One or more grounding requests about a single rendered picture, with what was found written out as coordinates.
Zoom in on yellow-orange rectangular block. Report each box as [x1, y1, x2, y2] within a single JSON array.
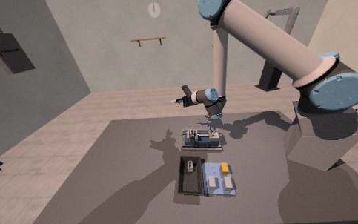
[[220, 162, 228, 175]]

